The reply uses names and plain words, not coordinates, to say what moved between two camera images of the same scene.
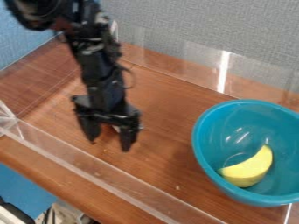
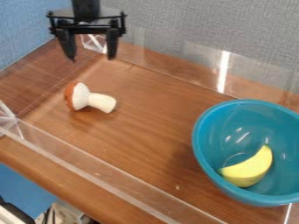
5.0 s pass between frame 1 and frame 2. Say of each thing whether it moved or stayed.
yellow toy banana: stayed
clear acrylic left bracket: stayed
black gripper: moved
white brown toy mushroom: moved
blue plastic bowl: stayed
